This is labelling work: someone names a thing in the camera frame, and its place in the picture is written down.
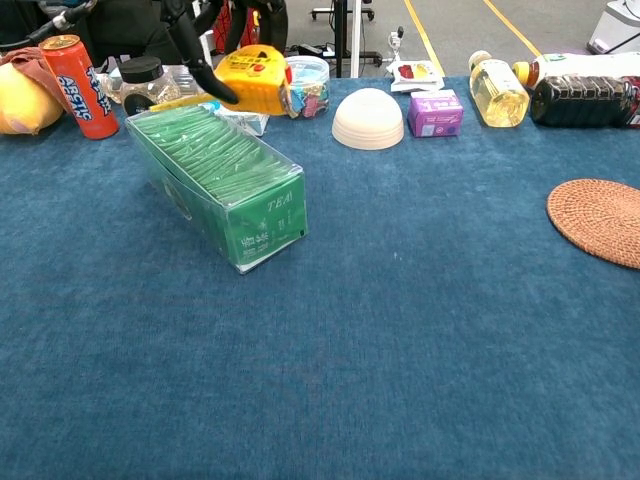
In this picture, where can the white metal frame leg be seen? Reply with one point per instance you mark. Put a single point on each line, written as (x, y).
(355, 40)
(207, 50)

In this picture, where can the yellow oil bottle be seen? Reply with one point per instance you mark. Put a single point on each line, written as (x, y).
(497, 92)

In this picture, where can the upturned cream bowl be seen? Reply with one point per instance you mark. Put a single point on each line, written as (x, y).
(367, 120)

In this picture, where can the white appliance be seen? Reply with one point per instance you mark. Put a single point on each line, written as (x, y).
(615, 30)

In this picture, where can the dark drink bottle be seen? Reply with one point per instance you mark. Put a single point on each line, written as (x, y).
(580, 102)

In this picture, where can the yellow tape measure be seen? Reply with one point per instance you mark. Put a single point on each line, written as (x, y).
(255, 80)

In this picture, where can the blue table cloth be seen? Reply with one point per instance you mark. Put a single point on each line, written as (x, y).
(350, 325)

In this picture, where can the white red snack packet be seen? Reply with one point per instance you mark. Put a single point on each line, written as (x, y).
(415, 72)

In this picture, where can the black power strip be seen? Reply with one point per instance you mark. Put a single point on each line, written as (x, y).
(315, 50)

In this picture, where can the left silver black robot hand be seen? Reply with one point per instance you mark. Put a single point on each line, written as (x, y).
(200, 75)

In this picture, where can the glass jar black lid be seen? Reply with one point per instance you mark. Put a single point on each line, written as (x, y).
(142, 90)

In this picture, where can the white plug adapter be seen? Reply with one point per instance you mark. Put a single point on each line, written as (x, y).
(395, 40)

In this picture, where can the clear tub colourful clips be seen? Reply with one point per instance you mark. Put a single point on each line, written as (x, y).
(312, 100)

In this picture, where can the red bag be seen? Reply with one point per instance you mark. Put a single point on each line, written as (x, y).
(223, 40)

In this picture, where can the orange Arctic Ocean soda can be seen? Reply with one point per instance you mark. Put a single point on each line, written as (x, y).
(80, 90)

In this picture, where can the brown cloth on plush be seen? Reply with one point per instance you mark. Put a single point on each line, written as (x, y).
(30, 62)

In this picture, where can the white blue milk carton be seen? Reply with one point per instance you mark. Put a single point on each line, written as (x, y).
(250, 125)

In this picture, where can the black wheeled stand base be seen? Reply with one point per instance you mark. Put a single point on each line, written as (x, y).
(320, 12)

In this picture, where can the round rattan coaster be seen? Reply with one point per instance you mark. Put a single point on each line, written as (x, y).
(595, 220)

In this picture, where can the purple small box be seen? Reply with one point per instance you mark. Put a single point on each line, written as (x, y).
(435, 112)

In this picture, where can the white red sneaker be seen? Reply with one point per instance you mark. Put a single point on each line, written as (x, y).
(135, 40)

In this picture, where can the yellow plush toy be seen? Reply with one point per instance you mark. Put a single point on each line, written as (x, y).
(25, 105)

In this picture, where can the clear box green tea bags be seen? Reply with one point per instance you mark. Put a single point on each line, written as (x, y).
(260, 220)

